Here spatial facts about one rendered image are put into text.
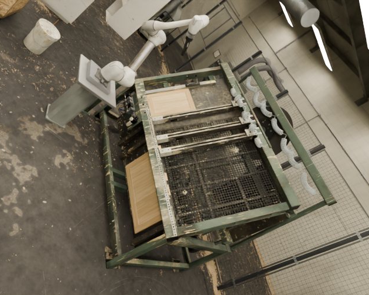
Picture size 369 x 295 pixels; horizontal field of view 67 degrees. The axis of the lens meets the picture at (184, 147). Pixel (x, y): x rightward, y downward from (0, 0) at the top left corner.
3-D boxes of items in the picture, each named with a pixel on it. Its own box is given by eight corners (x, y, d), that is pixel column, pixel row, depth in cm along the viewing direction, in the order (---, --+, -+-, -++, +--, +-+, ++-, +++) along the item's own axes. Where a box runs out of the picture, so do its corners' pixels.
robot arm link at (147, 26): (154, 17, 288) (161, 24, 300) (142, 17, 298) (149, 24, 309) (150, 28, 287) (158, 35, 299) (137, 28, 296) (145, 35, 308)
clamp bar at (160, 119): (151, 120, 341) (150, 106, 321) (243, 103, 358) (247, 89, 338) (153, 126, 335) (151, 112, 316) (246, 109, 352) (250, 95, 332)
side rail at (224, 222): (177, 230, 267) (177, 227, 259) (283, 206, 283) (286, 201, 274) (178, 239, 263) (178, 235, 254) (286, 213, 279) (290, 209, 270)
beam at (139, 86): (134, 85, 385) (133, 79, 376) (143, 83, 387) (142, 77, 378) (166, 242, 261) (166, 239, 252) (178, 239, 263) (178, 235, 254)
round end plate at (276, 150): (225, 123, 402) (275, 92, 374) (226, 124, 407) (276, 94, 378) (244, 169, 358) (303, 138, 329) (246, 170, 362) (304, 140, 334)
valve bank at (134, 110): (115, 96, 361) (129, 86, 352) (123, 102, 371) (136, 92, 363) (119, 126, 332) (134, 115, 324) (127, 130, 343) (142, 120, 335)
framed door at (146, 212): (126, 166, 360) (125, 165, 358) (159, 145, 340) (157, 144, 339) (136, 233, 309) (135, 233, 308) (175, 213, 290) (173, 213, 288)
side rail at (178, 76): (143, 83, 387) (142, 78, 378) (219, 72, 403) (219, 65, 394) (143, 86, 384) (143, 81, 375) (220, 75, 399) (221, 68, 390)
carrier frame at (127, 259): (94, 112, 407) (136, 79, 378) (154, 147, 510) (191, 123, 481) (105, 268, 284) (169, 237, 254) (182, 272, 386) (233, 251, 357)
